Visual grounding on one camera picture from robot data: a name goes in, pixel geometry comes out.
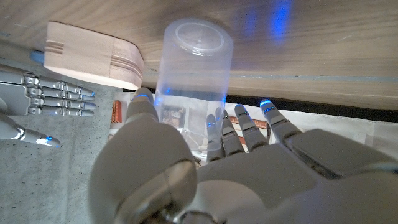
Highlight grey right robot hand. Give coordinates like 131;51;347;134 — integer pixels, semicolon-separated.
0;63;97;149

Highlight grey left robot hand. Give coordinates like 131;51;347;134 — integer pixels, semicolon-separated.
88;88;398;224

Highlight clear plastic measuring cup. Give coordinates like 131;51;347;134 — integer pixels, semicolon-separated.
154;17;234;153

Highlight pink jewelry box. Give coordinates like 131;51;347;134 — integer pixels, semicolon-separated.
43;21;146;91

